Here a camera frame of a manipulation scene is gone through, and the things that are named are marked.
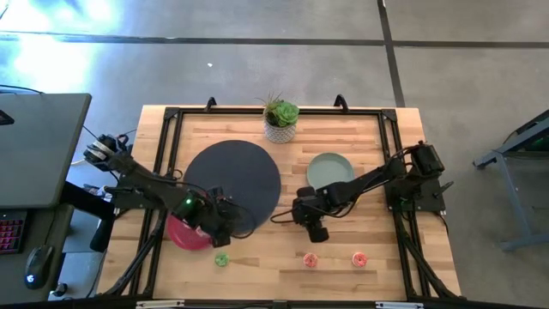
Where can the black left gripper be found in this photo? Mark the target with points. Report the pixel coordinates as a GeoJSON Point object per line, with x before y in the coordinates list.
{"type": "Point", "coordinates": [218, 214]}

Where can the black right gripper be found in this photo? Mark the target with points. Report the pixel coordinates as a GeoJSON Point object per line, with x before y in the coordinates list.
{"type": "Point", "coordinates": [309, 206]}

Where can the small green donut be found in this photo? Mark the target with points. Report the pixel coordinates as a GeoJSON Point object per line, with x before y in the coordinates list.
{"type": "Point", "coordinates": [221, 259]}

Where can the small red donut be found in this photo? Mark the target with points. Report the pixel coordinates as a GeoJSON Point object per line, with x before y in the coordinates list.
{"type": "Point", "coordinates": [359, 259]}
{"type": "Point", "coordinates": [310, 260]}

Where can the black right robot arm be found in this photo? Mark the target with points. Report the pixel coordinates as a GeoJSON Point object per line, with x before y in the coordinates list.
{"type": "Point", "coordinates": [369, 180]}

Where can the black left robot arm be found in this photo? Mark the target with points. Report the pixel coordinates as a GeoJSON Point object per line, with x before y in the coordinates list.
{"type": "Point", "coordinates": [146, 184]}

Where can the red plate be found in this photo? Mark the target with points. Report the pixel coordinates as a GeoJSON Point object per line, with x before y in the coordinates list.
{"type": "Point", "coordinates": [184, 236]}

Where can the grey-green plate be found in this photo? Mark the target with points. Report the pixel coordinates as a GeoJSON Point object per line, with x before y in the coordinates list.
{"type": "Point", "coordinates": [330, 169]}

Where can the round black placemat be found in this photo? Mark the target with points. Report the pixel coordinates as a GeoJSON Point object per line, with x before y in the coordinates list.
{"type": "Point", "coordinates": [236, 171]}

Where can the potted succulent in white pot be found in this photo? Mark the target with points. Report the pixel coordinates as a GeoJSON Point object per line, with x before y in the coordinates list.
{"type": "Point", "coordinates": [281, 122]}

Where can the black angled bar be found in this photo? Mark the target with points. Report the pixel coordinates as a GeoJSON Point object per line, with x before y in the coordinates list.
{"type": "Point", "coordinates": [100, 234]}

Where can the black computer mouse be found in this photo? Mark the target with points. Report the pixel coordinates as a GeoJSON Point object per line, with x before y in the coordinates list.
{"type": "Point", "coordinates": [38, 266]}

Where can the grey desk top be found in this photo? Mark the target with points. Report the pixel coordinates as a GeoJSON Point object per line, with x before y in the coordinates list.
{"type": "Point", "coordinates": [38, 150]}

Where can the backlit black keyboard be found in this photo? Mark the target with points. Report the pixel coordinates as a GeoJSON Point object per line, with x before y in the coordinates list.
{"type": "Point", "coordinates": [12, 229]}

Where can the grey metal cart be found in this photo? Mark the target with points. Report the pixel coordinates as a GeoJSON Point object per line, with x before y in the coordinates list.
{"type": "Point", "coordinates": [514, 171]}

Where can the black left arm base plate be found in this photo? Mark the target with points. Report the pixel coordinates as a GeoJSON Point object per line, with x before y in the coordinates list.
{"type": "Point", "coordinates": [128, 204]}

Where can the black metal table frame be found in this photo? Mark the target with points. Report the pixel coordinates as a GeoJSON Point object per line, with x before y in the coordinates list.
{"type": "Point", "coordinates": [214, 111]}

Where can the white hinge bracket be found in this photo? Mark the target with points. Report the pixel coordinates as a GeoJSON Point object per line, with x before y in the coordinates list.
{"type": "Point", "coordinates": [160, 304]}
{"type": "Point", "coordinates": [399, 305]}

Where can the black frame clamp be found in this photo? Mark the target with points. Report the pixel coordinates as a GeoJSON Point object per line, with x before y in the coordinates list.
{"type": "Point", "coordinates": [341, 101]}
{"type": "Point", "coordinates": [210, 103]}

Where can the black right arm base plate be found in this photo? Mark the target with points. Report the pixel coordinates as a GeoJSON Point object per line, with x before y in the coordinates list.
{"type": "Point", "coordinates": [422, 199]}

